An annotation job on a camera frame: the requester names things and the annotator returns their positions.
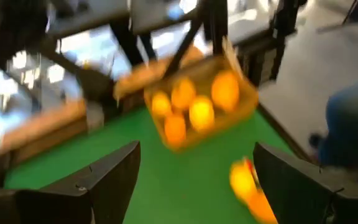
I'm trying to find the orange plastic bin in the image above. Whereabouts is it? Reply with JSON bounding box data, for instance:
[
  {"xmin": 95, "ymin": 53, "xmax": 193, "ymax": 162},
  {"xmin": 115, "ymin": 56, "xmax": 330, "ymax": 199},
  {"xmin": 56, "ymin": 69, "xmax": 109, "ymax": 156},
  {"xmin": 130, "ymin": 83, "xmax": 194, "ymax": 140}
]
[{"xmin": 144, "ymin": 52, "xmax": 260, "ymax": 153}]

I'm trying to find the person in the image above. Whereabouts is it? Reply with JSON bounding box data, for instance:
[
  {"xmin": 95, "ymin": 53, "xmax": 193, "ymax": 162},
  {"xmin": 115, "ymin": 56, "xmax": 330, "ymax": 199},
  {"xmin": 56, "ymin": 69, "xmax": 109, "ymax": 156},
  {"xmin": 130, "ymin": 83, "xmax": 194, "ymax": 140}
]
[{"xmin": 309, "ymin": 70, "xmax": 358, "ymax": 184}]

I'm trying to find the green table mat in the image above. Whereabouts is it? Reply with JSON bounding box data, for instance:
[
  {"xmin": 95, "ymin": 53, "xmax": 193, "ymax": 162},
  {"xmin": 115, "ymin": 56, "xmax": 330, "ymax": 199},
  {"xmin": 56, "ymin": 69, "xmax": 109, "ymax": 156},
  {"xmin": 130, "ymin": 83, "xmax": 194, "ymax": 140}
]
[{"xmin": 3, "ymin": 105, "xmax": 295, "ymax": 224}]

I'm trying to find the black diagonal frame strut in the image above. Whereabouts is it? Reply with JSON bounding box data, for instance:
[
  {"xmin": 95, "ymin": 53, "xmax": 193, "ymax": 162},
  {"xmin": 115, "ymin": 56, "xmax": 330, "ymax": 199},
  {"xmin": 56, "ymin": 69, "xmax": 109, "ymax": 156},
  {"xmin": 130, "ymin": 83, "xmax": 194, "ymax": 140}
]
[{"xmin": 163, "ymin": 9, "xmax": 206, "ymax": 78}]

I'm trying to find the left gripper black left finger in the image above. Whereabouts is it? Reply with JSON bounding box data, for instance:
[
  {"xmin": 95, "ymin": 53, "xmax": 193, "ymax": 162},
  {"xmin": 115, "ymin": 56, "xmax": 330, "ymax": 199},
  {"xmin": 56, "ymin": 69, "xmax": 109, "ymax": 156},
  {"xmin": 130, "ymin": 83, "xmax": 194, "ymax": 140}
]
[{"xmin": 0, "ymin": 140, "xmax": 142, "ymax": 224}]

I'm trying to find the yellow lemon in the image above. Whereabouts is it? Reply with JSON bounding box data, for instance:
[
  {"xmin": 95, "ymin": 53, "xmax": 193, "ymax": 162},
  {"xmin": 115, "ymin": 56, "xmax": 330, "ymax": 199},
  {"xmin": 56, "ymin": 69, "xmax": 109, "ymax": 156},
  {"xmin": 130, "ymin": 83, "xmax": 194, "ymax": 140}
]
[
  {"xmin": 188, "ymin": 95, "xmax": 216, "ymax": 131},
  {"xmin": 150, "ymin": 91, "xmax": 173, "ymax": 118},
  {"xmin": 228, "ymin": 158, "xmax": 259, "ymax": 205}
]

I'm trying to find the large orange mango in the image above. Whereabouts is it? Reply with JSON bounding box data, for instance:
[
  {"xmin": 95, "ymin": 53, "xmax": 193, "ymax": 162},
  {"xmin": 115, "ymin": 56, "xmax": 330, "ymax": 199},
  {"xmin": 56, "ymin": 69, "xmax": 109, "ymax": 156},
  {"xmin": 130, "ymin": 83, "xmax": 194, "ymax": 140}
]
[{"xmin": 211, "ymin": 70, "xmax": 241, "ymax": 112}]

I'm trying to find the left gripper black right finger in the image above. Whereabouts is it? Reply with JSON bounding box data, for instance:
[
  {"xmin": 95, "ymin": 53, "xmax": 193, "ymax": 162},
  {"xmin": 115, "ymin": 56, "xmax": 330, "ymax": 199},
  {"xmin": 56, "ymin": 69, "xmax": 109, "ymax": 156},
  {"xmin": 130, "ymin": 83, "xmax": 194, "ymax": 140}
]
[{"xmin": 252, "ymin": 141, "xmax": 358, "ymax": 224}]

